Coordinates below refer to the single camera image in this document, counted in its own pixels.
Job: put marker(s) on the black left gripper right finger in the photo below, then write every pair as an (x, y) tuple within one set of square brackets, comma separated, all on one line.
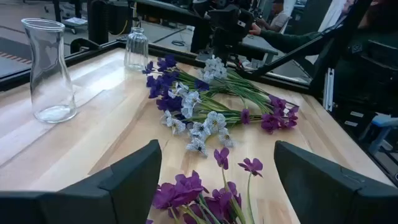
[(335, 199)]

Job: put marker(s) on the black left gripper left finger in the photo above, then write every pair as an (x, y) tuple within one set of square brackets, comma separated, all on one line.
[(93, 202)]

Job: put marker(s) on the white artificial flower bunch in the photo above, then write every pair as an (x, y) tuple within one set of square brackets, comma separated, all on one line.
[(214, 66), (214, 120), (190, 99)]

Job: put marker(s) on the blue artificial flower bunch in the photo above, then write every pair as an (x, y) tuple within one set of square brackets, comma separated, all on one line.
[(155, 87), (169, 104), (166, 61)]

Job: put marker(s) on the purple artificial flower bunch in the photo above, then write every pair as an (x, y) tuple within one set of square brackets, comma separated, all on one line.
[(180, 193), (270, 123), (277, 102)]

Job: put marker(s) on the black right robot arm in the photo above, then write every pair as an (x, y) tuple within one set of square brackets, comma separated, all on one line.
[(199, 34)]

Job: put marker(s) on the ribbed clear glass vase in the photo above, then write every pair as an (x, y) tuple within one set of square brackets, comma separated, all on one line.
[(136, 49)]

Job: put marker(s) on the smooth clear glass vase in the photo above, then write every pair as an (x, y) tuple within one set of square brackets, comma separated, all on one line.
[(51, 93)]

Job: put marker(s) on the person's hand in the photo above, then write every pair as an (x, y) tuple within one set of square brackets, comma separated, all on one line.
[(255, 29)]

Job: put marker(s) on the person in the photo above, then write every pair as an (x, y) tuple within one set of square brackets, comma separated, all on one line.
[(280, 20), (289, 40)]

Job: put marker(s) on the black tower fan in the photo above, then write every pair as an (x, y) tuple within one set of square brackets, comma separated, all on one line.
[(98, 21)]

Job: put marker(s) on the silver aluminium bracket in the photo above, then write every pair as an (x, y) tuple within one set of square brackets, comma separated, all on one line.
[(328, 88)]

